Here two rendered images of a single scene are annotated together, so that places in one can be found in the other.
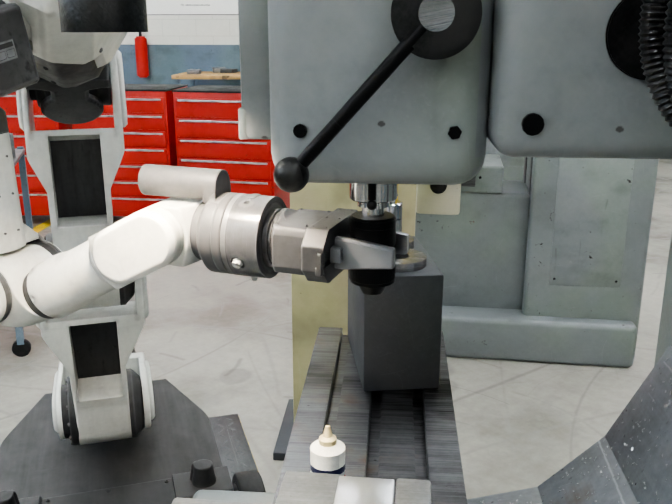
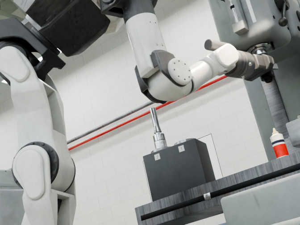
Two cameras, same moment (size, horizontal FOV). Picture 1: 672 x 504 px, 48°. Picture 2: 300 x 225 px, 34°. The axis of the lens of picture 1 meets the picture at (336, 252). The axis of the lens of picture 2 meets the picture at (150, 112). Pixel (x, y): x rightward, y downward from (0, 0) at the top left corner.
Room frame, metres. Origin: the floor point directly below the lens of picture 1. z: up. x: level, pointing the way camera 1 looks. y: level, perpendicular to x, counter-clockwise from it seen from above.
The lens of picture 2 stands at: (0.38, 1.52, 0.62)
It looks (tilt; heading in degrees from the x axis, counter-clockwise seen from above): 19 degrees up; 298
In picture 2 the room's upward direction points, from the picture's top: 13 degrees counter-clockwise
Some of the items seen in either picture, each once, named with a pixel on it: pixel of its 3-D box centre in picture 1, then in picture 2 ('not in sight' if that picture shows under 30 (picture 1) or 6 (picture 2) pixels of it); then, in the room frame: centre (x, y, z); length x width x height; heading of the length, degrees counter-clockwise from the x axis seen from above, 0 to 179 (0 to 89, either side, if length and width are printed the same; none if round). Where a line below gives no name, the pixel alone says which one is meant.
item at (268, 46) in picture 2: not in sight; (258, 48); (0.74, -0.04, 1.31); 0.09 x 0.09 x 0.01
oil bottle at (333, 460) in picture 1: (327, 468); (278, 144); (0.77, 0.01, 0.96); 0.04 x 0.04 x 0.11
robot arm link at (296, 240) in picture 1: (290, 241); (247, 66); (0.78, 0.05, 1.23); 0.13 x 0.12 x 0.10; 161
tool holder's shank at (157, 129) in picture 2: not in sight; (155, 121); (1.23, -0.09, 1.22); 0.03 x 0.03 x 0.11
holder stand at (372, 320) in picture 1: (390, 304); (179, 171); (1.18, -0.09, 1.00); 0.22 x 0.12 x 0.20; 5
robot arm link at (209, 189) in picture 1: (197, 216); (221, 59); (0.82, 0.15, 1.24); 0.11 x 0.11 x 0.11; 71
